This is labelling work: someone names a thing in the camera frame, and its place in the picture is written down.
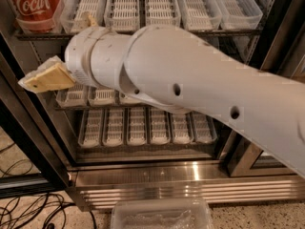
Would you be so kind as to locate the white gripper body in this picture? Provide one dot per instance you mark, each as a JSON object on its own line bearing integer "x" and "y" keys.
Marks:
{"x": 75, "y": 55}

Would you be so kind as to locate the red Coca-Cola can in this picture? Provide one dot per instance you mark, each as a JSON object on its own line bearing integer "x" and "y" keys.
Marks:
{"x": 37, "y": 16}

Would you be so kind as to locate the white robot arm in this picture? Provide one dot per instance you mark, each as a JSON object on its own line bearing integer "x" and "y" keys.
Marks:
{"x": 178, "y": 72}

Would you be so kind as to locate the open fridge door left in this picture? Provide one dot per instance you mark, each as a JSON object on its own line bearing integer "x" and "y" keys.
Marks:
{"x": 21, "y": 121}

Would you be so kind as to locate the clear plastic floor container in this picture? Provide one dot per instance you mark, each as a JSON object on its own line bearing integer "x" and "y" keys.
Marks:
{"x": 168, "y": 213}

